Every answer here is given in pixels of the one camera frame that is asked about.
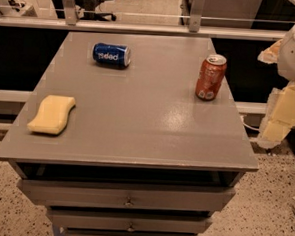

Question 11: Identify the grey top drawer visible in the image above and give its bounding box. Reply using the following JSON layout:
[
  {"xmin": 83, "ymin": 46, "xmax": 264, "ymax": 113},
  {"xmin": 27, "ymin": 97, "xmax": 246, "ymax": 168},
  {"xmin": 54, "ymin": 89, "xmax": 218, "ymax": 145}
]
[{"xmin": 17, "ymin": 180, "xmax": 235, "ymax": 212}]

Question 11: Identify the white cable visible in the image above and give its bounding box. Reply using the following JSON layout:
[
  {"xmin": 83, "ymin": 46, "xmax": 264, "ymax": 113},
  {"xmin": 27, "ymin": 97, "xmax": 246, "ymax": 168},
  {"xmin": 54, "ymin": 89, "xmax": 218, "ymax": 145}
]
[{"xmin": 241, "ymin": 120, "xmax": 262, "ymax": 132}]

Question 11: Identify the yellow sponge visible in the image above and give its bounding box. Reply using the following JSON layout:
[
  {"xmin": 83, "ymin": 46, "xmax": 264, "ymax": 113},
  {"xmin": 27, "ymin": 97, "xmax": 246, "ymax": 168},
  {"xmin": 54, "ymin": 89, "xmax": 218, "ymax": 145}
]
[{"xmin": 27, "ymin": 95, "xmax": 75, "ymax": 135}]

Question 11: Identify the grey drawer cabinet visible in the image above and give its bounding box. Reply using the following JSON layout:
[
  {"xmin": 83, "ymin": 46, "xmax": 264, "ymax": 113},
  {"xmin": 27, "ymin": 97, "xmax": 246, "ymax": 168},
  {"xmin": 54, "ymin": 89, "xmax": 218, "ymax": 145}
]
[{"xmin": 0, "ymin": 25, "xmax": 267, "ymax": 236}]

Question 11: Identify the grey middle drawer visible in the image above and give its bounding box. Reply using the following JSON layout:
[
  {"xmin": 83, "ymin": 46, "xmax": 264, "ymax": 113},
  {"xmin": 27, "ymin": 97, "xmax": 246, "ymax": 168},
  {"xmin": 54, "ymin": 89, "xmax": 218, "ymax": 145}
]
[{"xmin": 47, "ymin": 210, "xmax": 212, "ymax": 234}]

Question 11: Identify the blue pepsi can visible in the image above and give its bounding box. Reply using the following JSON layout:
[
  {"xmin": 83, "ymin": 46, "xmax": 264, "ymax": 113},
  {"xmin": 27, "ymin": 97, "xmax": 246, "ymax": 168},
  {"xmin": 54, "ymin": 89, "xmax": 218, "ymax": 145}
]
[{"xmin": 92, "ymin": 43, "xmax": 131, "ymax": 68}]

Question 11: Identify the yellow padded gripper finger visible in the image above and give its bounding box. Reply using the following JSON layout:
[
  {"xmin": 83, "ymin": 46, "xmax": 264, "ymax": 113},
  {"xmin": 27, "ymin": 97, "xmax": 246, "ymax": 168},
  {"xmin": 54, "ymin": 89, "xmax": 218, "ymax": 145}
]
[
  {"xmin": 257, "ymin": 82, "xmax": 295, "ymax": 149},
  {"xmin": 257, "ymin": 39, "xmax": 282, "ymax": 64}
]

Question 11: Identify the orange soda can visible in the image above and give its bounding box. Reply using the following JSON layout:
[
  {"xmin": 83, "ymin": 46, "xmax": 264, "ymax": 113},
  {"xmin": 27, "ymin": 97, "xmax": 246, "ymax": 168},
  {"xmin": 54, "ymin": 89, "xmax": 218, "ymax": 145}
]
[{"xmin": 195, "ymin": 54, "xmax": 227, "ymax": 101}]

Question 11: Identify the metal railing frame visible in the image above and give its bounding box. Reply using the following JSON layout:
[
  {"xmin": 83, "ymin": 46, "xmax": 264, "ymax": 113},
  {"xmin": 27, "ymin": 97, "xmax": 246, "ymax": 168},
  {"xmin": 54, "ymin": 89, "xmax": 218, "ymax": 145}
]
[{"xmin": 0, "ymin": 0, "xmax": 295, "ymax": 42}]

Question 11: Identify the black office chair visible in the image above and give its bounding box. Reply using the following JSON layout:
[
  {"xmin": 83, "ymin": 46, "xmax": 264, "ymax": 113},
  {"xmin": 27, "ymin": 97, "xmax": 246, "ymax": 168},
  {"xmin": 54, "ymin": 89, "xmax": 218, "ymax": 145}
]
[{"xmin": 46, "ymin": 0, "xmax": 119, "ymax": 23}]

